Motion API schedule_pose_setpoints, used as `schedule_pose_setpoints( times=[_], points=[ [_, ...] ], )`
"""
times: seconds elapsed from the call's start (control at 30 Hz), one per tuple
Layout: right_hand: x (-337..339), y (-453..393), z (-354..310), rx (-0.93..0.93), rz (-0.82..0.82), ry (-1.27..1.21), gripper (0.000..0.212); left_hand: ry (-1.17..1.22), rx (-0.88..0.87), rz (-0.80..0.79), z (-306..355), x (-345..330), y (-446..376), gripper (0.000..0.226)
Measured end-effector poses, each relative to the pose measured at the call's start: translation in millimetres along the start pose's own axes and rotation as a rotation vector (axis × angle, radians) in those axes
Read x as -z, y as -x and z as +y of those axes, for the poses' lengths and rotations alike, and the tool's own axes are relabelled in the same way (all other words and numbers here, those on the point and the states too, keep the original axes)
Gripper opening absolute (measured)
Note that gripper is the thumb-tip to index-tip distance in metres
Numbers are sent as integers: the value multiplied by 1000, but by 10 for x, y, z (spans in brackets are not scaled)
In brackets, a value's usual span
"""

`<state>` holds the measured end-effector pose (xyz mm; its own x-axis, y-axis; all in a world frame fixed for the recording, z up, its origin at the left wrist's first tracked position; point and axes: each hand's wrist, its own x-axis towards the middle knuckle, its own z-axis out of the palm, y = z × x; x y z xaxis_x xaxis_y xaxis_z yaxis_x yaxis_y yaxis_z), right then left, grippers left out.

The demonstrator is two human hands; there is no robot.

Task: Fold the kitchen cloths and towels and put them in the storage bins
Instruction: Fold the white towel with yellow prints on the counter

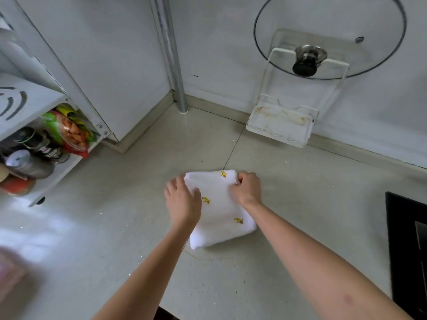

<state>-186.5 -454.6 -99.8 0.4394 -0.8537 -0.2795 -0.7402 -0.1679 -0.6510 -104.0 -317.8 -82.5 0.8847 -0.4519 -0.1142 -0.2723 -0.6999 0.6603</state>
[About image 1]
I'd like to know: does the person's left hand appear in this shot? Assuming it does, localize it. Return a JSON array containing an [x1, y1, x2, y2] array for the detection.
[[164, 175, 203, 230]]

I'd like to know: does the person's right hand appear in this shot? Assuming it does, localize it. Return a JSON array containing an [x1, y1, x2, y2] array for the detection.
[[230, 171, 263, 209]]

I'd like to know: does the white banana print cloth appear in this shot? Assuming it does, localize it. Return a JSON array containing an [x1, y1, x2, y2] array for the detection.
[[183, 169, 258, 250]]

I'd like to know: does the pink muslin cloth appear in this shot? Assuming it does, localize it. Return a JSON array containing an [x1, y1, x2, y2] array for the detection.
[[0, 248, 29, 304]]

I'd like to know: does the person's right forearm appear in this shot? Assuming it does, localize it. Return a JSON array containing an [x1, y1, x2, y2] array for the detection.
[[246, 201, 414, 320]]

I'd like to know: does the person's left forearm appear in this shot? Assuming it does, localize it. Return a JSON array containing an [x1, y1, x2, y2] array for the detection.
[[92, 223, 201, 320]]

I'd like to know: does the white lid holder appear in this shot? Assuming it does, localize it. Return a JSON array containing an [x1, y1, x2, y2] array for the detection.
[[255, 28, 351, 114]]

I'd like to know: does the red and green snack packet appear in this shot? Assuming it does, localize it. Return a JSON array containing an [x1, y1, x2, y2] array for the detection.
[[40, 103, 101, 160]]

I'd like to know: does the grey metal pipe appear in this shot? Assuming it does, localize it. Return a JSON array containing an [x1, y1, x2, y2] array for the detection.
[[153, 0, 189, 114]]

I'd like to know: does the black-lidded spice jar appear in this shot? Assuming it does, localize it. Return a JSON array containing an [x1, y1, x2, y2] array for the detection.
[[13, 126, 71, 164]]

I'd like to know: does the steel shaker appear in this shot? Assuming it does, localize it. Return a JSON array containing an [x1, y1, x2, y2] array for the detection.
[[5, 149, 56, 180]]

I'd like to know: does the black glass stove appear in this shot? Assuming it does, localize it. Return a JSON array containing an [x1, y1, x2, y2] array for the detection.
[[385, 191, 427, 320]]

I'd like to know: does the white tiered shelf rack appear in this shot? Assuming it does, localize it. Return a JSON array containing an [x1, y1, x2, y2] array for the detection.
[[0, 0, 171, 208]]

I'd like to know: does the glass pot lid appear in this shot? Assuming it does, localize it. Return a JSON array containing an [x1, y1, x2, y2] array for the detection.
[[253, 0, 407, 80]]

